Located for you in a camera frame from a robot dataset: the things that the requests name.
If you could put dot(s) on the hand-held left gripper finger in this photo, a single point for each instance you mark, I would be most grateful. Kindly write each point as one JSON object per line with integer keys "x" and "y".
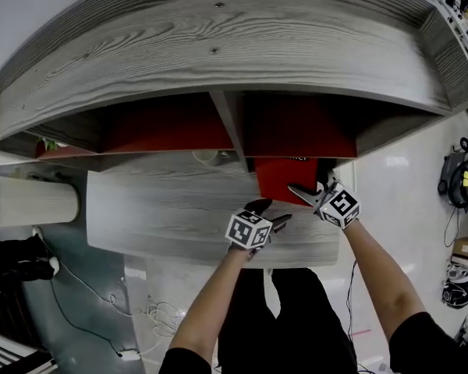
{"x": 259, "y": 207}
{"x": 281, "y": 222}

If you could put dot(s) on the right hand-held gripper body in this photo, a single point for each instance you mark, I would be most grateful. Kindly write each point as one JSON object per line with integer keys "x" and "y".
{"x": 339, "y": 207}

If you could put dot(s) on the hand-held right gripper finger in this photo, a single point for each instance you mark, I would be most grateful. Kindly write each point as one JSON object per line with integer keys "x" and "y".
{"x": 306, "y": 195}

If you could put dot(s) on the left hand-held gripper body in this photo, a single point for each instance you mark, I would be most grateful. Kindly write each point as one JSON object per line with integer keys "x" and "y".
{"x": 243, "y": 230}

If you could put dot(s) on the red hardcover book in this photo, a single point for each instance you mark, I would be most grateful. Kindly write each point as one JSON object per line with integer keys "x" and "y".
{"x": 277, "y": 179}

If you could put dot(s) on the person's left forearm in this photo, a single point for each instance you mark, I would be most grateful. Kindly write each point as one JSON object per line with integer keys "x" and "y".
{"x": 206, "y": 306}

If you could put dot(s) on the person's right forearm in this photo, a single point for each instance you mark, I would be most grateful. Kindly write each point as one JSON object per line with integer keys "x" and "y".
{"x": 382, "y": 279}

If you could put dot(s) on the grey wooden desk with hutch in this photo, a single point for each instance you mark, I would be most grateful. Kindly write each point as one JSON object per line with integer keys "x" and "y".
{"x": 160, "y": 216}

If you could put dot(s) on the long white office desk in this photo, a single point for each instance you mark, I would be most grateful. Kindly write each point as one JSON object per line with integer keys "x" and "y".
{"x": 458, "y": 22}

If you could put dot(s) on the white mug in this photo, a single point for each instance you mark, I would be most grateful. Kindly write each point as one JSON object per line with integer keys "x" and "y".
{"x": 206, "y": 157}

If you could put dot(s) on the person's black trousers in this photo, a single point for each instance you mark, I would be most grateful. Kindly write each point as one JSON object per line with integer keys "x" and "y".
{"x": 304, "y": 333}

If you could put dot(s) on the black and yellow vacuum cleaner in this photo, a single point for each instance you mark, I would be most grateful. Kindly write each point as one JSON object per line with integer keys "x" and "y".
{"x": 458, "y": 177}

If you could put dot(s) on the person's black shirt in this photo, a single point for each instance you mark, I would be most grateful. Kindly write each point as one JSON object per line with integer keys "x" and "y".
{"x": 433, "y": 345}

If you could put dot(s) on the white power adapter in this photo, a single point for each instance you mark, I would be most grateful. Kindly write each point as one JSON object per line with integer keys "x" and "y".
{"x": 128, "y": 355}

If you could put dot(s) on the small potted green plant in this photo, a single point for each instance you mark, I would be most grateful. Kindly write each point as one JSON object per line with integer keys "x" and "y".
{"x": 50, "y": 143}

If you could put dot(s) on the white round pedestal table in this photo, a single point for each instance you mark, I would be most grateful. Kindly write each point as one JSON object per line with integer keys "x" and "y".
{"x": 35, "y": 205}

